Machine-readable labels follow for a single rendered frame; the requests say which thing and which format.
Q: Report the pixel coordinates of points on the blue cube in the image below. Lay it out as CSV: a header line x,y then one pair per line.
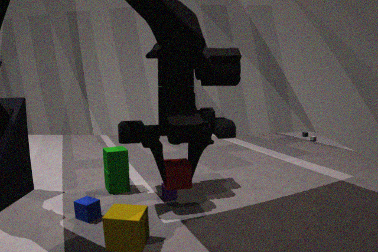
x,y
87,209

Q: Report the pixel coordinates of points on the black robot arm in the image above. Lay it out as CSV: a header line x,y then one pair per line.
x,y
181,50

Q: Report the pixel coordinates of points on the yellow cube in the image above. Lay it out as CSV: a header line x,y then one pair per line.
x,y
126,228

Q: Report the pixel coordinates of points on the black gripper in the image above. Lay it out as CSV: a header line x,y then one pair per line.
x,y
148,135

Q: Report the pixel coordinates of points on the purple cube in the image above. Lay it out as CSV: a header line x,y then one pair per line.
x,y
168,194

